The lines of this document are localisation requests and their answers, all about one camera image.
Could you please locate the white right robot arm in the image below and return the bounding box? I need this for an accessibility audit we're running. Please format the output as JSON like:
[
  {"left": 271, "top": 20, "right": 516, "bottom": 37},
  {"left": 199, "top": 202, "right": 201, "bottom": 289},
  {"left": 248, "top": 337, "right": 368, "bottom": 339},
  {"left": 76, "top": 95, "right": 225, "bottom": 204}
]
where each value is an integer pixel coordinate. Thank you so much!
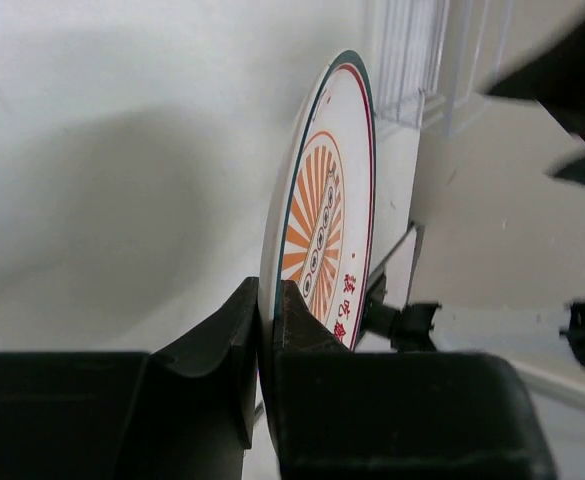
[{"left": 482, "top": 14, "right": 585, "bottom": 368}]

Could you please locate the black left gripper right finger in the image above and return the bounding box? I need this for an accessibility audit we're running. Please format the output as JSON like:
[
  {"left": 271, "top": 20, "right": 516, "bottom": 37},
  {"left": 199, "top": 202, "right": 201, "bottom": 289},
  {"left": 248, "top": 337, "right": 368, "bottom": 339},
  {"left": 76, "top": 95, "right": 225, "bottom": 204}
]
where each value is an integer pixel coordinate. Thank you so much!
[{"left": 271, "top": 281, "right": 557, "bottom": 479}]

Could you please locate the white wire dish rack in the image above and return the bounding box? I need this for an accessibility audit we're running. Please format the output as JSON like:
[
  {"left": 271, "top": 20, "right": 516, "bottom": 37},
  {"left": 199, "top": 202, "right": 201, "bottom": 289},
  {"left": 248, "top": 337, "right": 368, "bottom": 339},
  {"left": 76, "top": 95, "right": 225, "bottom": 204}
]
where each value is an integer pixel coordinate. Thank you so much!
[{"left": 373, "top": 1, "right": 514, "bottom": 137}]

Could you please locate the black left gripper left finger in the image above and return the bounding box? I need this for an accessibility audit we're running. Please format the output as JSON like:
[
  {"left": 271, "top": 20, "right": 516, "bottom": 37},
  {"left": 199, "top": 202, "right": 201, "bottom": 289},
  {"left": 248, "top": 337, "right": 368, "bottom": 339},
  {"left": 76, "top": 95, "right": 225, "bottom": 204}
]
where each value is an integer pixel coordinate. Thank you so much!
[{"left": 0, "top": 277, "right": 258, "bottom": 479}]

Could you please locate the cream plate with orange pattern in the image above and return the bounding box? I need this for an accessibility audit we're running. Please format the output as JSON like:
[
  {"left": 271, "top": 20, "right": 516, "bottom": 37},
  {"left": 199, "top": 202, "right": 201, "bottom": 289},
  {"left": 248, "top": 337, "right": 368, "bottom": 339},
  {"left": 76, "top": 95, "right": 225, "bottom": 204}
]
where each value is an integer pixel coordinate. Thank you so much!
[{"left": 259, "top": 48, "right": 377, "bottom": 354}]

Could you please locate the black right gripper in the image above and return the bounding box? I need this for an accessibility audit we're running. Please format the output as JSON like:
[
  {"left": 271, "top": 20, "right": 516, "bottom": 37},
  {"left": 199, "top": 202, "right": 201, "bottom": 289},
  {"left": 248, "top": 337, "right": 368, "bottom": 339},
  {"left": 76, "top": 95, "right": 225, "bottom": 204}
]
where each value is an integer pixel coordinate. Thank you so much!
[{"left": 481, "top": 12, "right": 585, "bottom": 187}]

